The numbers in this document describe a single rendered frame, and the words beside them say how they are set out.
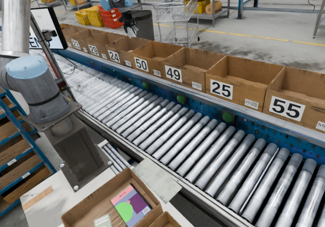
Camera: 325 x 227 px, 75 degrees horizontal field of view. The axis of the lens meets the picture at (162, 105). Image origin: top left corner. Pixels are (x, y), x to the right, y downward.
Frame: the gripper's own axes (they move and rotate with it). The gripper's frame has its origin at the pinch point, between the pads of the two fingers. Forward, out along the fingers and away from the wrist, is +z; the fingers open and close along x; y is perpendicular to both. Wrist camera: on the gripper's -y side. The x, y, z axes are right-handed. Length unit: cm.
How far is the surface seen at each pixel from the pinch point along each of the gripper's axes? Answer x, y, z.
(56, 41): -48, -27, -17
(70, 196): -111, 48, 33
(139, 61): -5.1, 3.0, 21.4
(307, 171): -26, 140, 45
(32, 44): -58, -55, -16
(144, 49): 12.5, -7.4, 21.9
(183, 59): 18.8, 32.0, 28.6
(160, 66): -5.2, 28.8, 20.5
